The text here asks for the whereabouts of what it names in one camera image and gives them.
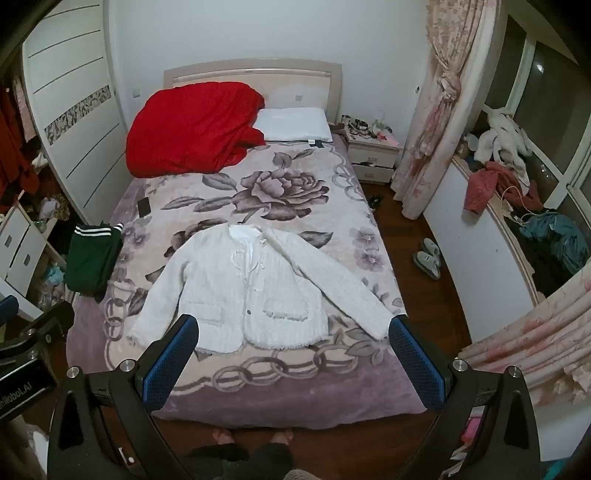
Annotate white fluffy garment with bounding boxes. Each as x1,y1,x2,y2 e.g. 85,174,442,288
475,108,534,176

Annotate tied floral curtain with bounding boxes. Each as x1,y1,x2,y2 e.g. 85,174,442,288
390,0,502,220

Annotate beige bed headboard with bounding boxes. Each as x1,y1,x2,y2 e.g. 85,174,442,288
163,58,345,134

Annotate pile of small items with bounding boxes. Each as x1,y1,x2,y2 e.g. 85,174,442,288
342,114,395,141

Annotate black garment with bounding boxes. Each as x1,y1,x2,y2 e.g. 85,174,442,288
505,217,578,298

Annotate red hanging clothes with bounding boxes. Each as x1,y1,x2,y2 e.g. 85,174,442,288
0,85,41,195

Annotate red quilt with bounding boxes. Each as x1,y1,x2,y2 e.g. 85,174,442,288
126,82,266,178

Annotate floral plush blanket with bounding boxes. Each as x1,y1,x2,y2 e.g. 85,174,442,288
66,136,428,423

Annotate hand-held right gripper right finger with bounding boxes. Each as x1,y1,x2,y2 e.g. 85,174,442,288
388,314,542,480

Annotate window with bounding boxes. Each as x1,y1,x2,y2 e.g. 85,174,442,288
480,14,591,213

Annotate white nightstand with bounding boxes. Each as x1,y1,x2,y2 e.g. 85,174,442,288
344,127,402,184

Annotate patterned clutter pile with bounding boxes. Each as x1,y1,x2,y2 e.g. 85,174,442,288
39,193,71,222

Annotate person's dark trousers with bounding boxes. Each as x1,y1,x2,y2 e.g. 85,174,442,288
185,442,298,480

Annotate pink red garment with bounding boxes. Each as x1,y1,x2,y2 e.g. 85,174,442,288
464,161,543,215

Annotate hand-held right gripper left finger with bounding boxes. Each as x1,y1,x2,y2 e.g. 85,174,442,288
46,314,200,480

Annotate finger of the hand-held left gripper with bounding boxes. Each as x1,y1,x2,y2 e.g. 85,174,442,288
0,302,75,370
0,295,20,326

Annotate grey slipper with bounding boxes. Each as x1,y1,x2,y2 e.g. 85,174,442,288
421,237,444,269
413,251,441,281

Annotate loose floral curtain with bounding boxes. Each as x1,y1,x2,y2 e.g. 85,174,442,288
455,272,591,407

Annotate white knit jacket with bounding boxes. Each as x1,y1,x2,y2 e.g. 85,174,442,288
129,224,399,355

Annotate white drawer cabinet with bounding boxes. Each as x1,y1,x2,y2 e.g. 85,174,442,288
0,203,68,320

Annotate green white-striped pants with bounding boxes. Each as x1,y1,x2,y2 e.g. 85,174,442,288
64,222,125,303

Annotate white cable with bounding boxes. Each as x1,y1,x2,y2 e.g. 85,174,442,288
498,185,533,228

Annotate white window ledge cabinet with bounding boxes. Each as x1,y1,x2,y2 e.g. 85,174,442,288
422,152,591,344

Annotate white pillow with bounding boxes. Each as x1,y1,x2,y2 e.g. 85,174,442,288
254,107,334,144

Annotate white wardrobe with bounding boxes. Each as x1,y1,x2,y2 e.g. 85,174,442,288
21,0,127,227

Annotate teal garment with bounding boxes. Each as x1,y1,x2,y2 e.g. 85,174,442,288
519,210,590,278

